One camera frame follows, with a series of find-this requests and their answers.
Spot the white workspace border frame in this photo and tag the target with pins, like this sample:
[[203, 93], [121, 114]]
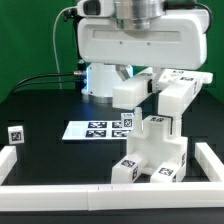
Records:
[[103, 196]]

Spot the white chair back frame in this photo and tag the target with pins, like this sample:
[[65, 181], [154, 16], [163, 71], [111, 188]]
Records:
[[177, 89]]

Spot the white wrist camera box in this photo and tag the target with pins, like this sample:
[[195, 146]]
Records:
[[95, 8]]

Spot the black camera on stand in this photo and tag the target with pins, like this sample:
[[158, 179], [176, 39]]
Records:
[[80, 77]]

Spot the white marker sheet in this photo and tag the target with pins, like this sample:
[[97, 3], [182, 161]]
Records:
[[95, 130]]

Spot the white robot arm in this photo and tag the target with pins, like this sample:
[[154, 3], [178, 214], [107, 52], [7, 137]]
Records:
[[130, 15]]

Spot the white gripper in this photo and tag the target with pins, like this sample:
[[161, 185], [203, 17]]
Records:
[[174, 40]]

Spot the white chair seat part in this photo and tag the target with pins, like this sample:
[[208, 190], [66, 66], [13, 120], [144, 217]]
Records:
[[157, 139]]

